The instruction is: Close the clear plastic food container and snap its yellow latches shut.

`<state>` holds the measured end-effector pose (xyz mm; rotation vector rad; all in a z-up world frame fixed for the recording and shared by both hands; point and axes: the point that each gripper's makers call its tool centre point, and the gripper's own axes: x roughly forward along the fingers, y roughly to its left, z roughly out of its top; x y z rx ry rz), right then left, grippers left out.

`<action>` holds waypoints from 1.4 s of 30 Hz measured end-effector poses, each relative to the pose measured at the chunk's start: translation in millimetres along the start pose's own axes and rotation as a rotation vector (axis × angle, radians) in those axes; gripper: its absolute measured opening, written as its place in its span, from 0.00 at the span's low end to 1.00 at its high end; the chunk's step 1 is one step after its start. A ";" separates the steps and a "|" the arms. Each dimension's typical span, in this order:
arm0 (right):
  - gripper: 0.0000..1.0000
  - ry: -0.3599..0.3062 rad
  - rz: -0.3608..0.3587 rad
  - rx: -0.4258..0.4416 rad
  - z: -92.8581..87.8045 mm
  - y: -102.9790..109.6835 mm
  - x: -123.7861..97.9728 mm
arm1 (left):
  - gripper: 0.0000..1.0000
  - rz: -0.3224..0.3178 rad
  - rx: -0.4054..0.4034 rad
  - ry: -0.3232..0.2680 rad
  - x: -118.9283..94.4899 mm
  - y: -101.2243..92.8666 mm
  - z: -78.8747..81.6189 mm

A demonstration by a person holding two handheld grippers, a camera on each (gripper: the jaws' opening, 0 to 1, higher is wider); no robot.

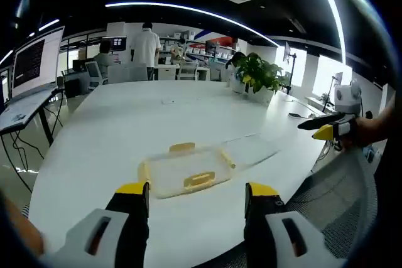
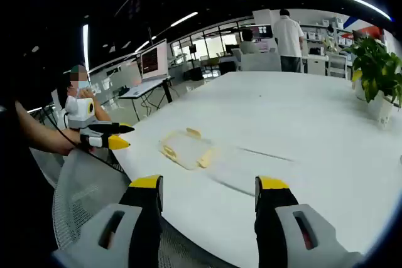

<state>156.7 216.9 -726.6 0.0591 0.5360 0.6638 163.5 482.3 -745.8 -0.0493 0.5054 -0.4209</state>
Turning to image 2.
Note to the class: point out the large display screen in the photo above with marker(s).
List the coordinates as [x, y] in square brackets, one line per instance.
[154, 61]

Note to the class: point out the clear plastic container lid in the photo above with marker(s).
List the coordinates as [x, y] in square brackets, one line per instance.
[188, 150]

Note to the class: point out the green potted plant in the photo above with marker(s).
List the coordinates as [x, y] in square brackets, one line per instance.
[377, 64]

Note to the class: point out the white office chair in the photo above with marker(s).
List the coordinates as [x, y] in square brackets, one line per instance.
[337, 67]

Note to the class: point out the computer monitor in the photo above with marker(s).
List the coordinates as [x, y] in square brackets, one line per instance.
[262, 31]

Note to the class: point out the grey mesh office chair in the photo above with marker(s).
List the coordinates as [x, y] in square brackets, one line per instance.
[81, 186]

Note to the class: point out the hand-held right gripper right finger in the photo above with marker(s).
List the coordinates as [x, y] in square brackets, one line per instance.
[273, 217]

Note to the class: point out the white desk with black legs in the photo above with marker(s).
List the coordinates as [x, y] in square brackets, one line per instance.
[141, 87]

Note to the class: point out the white storage shelf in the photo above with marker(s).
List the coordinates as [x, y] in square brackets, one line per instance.
[314, 34]

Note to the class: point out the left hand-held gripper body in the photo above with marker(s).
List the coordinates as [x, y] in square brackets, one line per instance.
[78, 111]

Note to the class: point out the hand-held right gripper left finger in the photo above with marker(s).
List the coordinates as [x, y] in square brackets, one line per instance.
[144, 217]

